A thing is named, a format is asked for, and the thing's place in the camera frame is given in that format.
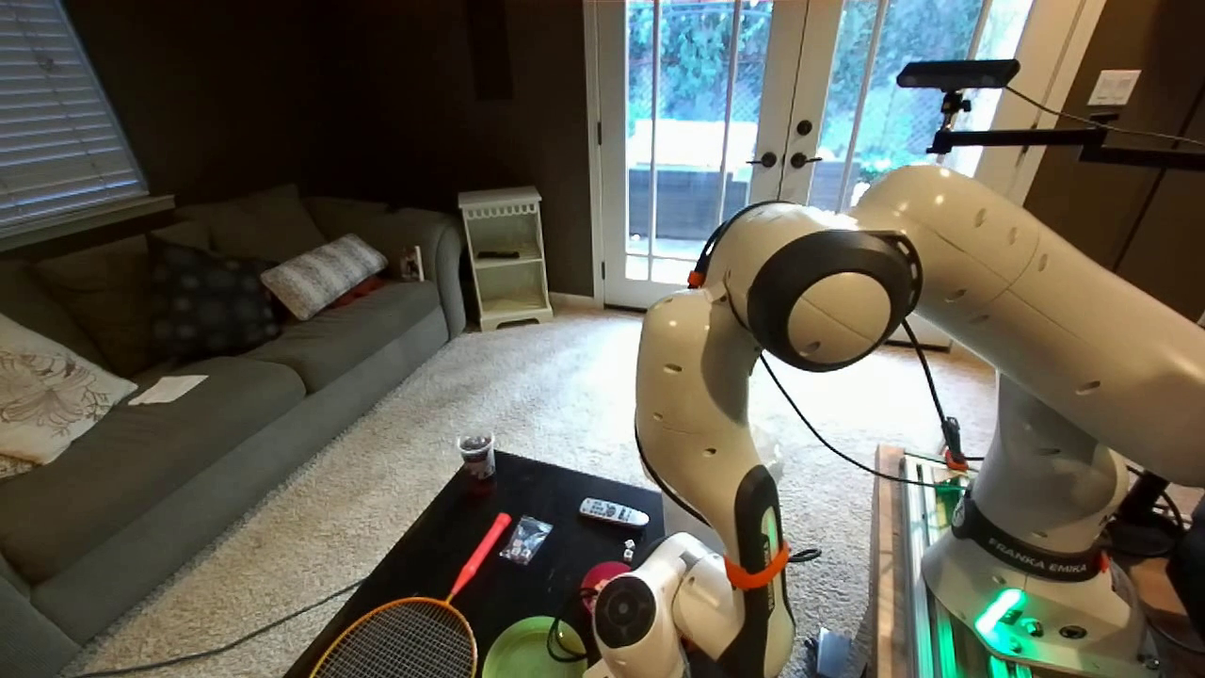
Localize white shelf unit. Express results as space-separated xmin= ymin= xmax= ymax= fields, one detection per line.
xmin=456 ymin=185 xmax=556 ymax=334

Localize grey remote control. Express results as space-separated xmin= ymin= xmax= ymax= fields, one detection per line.
xmin=578 ymin=493 xmax=655 ymax=530

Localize small drink can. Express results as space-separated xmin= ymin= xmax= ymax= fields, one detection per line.
xmin=451 ymin=430 xmax=502 ymax=486

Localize white french door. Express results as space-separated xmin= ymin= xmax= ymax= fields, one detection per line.
xmin=583 ymin=0 xmax=797 ymax=313
xmin=767 ymin=0 xmax=1046 ymax=219

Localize clear plastic packet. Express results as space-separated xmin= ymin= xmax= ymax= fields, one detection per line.
xmin=492 ymin=513 xmax=556 ymax=568

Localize black coffee table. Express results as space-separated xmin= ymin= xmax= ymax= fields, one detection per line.
xmin=281 ymin=450 xmax=673 ymax=678

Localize white striped pillow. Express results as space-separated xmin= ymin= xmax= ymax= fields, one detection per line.
xmin=258 ymin=230 xmax=392 ymax=323

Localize green plastic plate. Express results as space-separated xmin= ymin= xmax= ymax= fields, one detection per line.
xmin=478 ymin=612 xmax=595 ymax=678

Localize dark brown cushion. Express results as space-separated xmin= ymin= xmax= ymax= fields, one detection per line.
xmin=181 ymin=185 xmax=330 ymax=268
xmin=29 ymin=230 xmax=165 ymax=382

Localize grey power brick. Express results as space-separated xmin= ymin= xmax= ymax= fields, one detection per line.
xmin=802 ymin=625 xmax=870 ymax=678

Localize dark patterned pillow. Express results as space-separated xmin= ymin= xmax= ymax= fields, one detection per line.
xmin=148 ymin=234 xmax=286 ymax=368

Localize grey fabric sofa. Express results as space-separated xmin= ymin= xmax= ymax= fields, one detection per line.
xmin=0 ymin=185 xmax=472 ymax=678

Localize white paper sheet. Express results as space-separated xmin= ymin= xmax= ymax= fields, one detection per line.
xmin=126 ymin=368 xmax=210 ymax=412

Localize cream printed pillow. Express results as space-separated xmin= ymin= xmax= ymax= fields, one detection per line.
xmin=0 ymin=308 xmax=143 ymax=481

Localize white window blinds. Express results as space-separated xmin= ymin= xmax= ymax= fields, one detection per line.
xmin=0 ymin=0 xmax=155 ymax=237

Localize orange racket red handle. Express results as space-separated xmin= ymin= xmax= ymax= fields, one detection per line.
xmin=307 ymin=510 xmax=520 ymax=678

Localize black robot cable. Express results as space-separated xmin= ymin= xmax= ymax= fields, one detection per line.
xmin=684 ymin=196 xmax=971 ymax=493

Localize black stereo camera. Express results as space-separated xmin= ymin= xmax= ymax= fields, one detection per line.
xmin=891 ymin=56 xmax=1026 ymax=95

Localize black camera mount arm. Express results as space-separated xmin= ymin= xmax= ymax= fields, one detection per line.
xmin=923 ymin=87 xmax=1205 ymax=174

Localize black floor cable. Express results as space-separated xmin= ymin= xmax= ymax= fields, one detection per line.
xmin=77 ymin=578 xmax=369 ymax=678

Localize white light switch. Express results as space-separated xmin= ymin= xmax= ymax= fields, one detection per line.
xmin=1086 ymin=65 xmax=1144 ymax=112

